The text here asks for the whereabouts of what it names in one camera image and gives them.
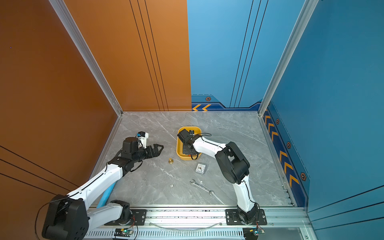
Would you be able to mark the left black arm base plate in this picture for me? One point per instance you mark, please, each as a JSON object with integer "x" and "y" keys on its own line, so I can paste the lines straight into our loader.
{"x": 137, "y": 218}

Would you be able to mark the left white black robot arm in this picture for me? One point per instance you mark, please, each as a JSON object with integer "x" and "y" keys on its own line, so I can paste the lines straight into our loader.
{"x": 69, "y": 216}

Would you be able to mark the silver open-end wrench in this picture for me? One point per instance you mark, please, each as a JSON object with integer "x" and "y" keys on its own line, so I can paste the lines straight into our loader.
{"x": 194, "y": 183}

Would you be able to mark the light blue tube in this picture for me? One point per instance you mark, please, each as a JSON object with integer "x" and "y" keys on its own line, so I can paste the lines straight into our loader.
{"x": 106, "y": 195}

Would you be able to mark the yellow plastic bin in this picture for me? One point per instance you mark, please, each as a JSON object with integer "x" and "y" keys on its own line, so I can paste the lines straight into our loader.
{"x": 180, "y": 145}

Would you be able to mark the left green circuit board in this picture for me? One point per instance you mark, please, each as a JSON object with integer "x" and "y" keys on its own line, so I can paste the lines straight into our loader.
{"x": 123, "y": 233}

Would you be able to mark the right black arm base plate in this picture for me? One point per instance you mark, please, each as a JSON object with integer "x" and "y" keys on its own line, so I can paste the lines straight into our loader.
{"x": 233, "y": 218}

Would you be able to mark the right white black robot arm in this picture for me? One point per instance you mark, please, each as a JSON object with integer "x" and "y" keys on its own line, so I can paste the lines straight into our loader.
{"x": 234, "y": 167}

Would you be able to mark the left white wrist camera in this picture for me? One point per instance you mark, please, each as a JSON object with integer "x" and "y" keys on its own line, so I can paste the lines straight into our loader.
{"x": 142, "y": 139}

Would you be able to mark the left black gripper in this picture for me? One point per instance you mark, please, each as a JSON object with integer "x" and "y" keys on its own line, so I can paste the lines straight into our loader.
{"x": 156, "y": 153}

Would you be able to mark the right circuit board with wires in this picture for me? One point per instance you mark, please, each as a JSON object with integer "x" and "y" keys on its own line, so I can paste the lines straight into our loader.
{"x": 252, "y": 233}

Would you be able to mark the small square white clock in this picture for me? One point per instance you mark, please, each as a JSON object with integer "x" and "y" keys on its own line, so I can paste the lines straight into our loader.
{"x": 201, "y": 168}

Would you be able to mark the aluminium front rail frame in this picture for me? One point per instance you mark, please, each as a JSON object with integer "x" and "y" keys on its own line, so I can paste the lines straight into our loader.
{"x": 209, "y": 223}

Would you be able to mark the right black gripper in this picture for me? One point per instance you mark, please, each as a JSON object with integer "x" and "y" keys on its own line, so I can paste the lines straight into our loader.
{"x": 184, "y": 151}

